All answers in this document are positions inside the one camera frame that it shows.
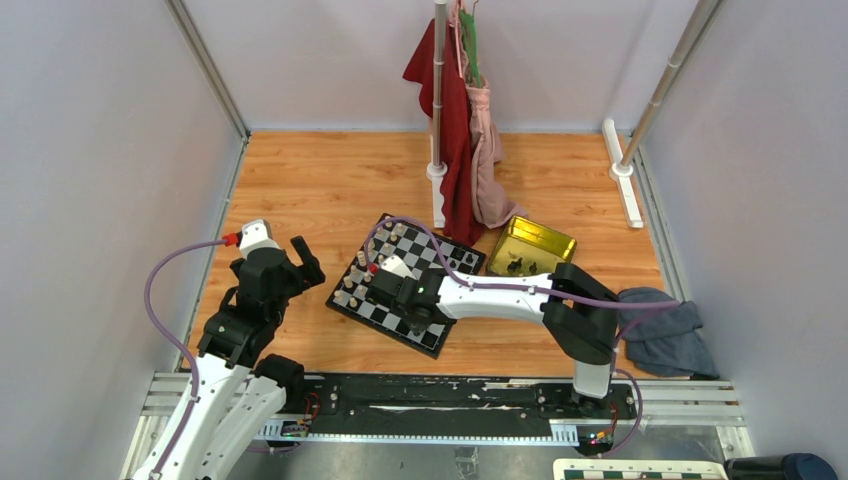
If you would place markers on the black white chessboard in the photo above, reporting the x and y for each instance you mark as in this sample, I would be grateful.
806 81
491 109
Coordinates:
401 252

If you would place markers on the pink hanging garment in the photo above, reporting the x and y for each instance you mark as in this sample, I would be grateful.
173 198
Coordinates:
491 205

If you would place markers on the aluminium frame rail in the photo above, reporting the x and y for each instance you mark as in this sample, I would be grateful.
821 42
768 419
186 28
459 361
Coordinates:
684 406

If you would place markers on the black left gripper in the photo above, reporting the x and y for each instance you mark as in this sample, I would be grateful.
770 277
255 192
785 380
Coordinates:
308 275

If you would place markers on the grey crumpled cloth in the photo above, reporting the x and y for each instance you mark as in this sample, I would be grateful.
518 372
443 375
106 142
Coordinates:
667 342

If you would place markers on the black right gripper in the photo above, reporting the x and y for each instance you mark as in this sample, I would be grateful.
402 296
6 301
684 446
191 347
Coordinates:
417 327

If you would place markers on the yellow square tin box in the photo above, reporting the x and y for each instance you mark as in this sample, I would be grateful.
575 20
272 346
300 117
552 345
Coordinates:
531 241

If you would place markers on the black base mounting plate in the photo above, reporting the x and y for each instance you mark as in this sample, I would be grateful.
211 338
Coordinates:
382 405

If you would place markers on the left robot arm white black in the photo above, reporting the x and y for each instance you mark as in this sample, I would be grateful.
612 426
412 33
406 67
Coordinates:
233 389

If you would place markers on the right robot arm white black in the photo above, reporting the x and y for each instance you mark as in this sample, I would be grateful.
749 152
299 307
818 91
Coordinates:
575 308

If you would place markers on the silver diagonal rack pole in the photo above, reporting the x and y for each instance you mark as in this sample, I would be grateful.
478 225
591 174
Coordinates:
699 21

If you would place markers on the black rook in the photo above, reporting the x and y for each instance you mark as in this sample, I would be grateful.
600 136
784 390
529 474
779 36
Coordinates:
457 253

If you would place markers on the black pieces in tin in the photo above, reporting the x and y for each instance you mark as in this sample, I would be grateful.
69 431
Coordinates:
518 268

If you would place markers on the white clothes rack pole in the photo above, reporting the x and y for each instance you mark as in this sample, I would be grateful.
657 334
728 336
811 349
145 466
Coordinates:
436 169

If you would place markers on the dark blue object corner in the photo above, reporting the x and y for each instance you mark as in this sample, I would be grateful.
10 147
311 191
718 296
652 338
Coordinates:
794 466

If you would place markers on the green clothes hanger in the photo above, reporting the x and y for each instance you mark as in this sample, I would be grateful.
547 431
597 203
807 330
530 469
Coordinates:
469 38

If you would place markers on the white rack foot bar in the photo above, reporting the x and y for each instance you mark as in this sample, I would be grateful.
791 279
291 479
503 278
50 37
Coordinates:
622 175

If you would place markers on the red hanging shirt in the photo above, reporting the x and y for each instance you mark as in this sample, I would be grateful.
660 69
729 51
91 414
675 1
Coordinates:
455 137

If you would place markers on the white chess pieces row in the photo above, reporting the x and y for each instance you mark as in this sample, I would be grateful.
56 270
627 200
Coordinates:
351 291

